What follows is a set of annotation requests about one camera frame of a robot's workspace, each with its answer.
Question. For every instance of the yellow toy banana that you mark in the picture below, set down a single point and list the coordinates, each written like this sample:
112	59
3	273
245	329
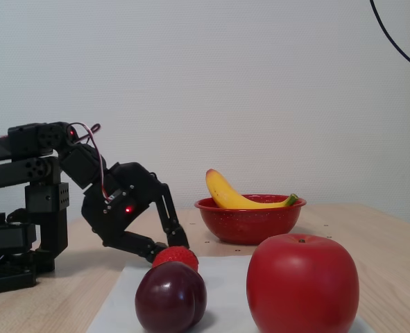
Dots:
225	196

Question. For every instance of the red speckled enamel bowl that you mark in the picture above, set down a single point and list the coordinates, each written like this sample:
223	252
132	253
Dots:
249	222

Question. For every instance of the dark purple toy plum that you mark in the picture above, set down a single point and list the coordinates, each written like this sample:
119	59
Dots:
170	298

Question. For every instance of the white paper sheet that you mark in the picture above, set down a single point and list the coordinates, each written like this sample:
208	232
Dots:
121	298

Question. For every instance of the red toy strawberry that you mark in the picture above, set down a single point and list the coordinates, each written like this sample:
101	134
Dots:
175	256

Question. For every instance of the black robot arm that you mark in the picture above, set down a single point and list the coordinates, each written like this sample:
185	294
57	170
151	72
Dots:
3	170

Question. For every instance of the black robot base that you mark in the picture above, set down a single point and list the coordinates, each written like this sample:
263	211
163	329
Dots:
3	239

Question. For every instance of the red toy apple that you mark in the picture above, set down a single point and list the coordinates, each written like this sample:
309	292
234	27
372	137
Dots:
301	284

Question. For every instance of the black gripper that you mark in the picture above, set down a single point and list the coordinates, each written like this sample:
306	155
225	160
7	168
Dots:
126	198

